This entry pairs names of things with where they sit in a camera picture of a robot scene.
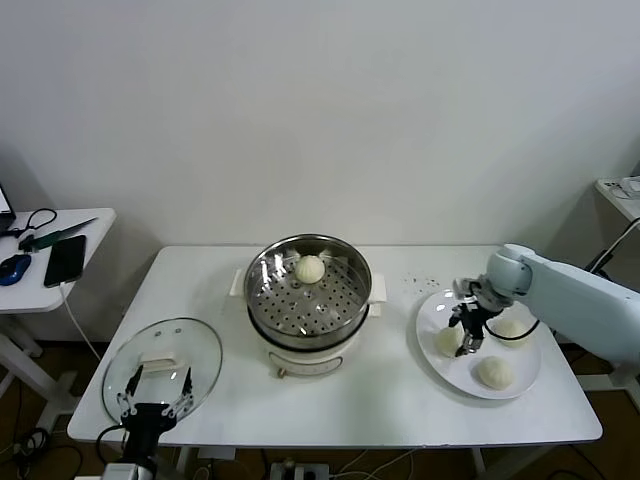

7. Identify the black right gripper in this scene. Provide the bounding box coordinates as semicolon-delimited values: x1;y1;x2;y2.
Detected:
448;303;490;359

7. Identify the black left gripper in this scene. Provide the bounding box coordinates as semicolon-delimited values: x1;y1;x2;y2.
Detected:
116;363;196;467

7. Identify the white steamed baozi bun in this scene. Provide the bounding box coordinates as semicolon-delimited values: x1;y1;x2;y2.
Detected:
492;318;532;350
473;355;516;390
433;327;465;358
293;253;327;285

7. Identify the round glass pot lid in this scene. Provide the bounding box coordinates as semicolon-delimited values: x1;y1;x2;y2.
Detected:
102;317;224;431

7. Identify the perforated steel steamer basket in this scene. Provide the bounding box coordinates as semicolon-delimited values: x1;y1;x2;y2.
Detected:
229;233;390;340

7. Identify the large white plate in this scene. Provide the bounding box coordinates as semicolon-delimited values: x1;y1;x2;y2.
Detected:
415;288;543;400

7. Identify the large white work table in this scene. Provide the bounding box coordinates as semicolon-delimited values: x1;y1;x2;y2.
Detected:
67;244;604;480

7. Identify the white rounded side table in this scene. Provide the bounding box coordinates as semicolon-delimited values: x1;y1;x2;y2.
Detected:
0;207;117;436

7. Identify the black smartphone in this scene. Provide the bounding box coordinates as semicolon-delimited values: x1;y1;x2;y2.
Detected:
43;234;88;289

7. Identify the grey floor power strip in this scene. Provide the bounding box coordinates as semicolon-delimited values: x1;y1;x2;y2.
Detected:
269;462;331;480

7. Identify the blue computer mouse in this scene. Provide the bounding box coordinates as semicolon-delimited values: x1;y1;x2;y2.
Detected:
0;253;34;287

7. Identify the white electronic device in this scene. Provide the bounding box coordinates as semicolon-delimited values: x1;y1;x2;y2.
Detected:
602;177;640;201

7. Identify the black laptop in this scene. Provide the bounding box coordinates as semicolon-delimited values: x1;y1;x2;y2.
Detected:
0;182;19;236

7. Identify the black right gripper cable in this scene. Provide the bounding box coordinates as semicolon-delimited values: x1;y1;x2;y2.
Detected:
482;317;542;345

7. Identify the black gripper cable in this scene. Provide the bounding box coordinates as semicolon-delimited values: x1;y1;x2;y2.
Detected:
96;423;127;457
482;317;542;345

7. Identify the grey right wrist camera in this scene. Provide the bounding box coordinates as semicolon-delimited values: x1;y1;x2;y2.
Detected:
452;277;482;302

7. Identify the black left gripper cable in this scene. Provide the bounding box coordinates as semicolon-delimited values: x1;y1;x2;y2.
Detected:
96;423;127;457

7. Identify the white charging cable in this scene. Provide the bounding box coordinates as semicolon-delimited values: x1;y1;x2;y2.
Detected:
59;282;104;361

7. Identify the black floor cable bundle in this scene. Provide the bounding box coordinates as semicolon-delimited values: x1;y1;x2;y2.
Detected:
0;424;84;480

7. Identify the white floor cable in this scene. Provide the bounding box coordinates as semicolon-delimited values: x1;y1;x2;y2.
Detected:
339;448;419;476

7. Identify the green handled knife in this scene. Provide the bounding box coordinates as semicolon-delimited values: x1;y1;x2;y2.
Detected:
24;217;99;251

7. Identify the black cord loop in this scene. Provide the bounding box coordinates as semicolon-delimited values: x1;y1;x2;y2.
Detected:
7;208;59;241

